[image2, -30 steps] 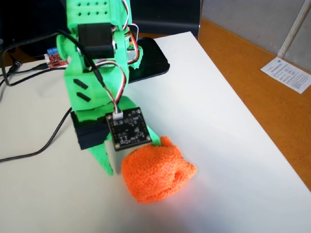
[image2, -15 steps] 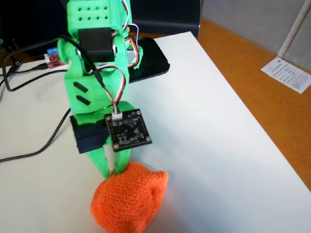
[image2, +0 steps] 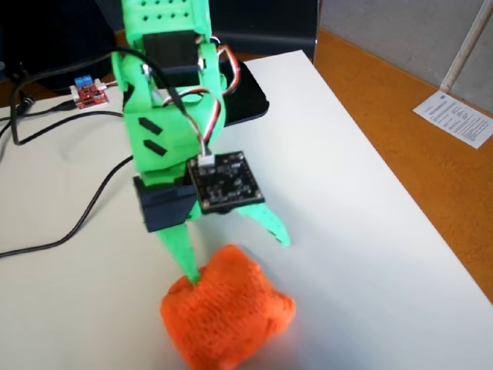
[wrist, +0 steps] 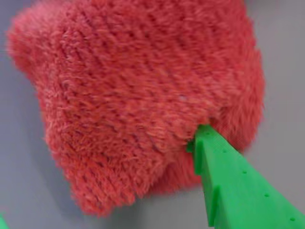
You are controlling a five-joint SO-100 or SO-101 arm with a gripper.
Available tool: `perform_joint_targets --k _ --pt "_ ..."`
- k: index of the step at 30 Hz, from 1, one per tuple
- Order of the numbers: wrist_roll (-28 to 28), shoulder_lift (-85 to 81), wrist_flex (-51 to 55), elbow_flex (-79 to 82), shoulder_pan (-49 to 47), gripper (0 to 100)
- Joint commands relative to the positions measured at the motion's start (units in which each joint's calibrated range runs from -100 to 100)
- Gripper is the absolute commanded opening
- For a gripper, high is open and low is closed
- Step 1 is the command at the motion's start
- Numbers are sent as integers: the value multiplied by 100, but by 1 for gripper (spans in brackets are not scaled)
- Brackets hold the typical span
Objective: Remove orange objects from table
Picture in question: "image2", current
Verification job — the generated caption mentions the green gripper, black servo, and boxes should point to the green gripper, black servo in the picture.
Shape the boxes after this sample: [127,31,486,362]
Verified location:
[122,103,293,286]

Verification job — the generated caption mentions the orange fuzzy sock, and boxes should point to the orange fuzzy sock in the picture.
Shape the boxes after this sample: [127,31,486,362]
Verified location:
[159,243,297,370]

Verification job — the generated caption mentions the black base mat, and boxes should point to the black base mat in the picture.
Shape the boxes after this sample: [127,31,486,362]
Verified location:
[221,59,270,127]

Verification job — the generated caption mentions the large white board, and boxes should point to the large white board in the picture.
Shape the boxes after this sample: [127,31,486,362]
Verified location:
[0,49,493,370]

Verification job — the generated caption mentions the red circuit board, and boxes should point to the red circuit board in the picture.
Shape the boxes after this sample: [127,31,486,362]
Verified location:
[69,75,112,113]

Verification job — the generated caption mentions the black chair back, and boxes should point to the black chair back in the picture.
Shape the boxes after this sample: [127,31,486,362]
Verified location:
[210,0,321,63]

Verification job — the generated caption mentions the printed white paper sheet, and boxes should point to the printed white paper sheet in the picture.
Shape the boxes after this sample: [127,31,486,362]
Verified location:
[411,89,493,150]

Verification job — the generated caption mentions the black backpack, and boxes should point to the black backpack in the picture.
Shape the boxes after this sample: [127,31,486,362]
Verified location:
[0,0,125,109]

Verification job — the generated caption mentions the white pole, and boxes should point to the white pole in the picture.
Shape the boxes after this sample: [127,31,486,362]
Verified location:
[441,0,493,93]

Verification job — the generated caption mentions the black camera circuit board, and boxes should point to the black camera circuit board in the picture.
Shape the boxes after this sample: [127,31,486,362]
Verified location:
[187,150,267,216]

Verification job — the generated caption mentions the white red black servo wires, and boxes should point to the white red black servo wires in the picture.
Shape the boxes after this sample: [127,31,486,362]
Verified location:
[152,35,243,167]

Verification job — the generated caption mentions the thick black cable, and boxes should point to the thick black cable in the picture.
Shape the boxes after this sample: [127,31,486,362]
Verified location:
[0,48,188,258]

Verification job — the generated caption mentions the black USB plug cable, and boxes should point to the black USB plug cable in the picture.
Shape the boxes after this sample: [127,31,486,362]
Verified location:
[0,99,77,123]

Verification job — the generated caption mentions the black power plug cable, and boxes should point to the black power plug cable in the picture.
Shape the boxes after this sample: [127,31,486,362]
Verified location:
[0,96,39,140]

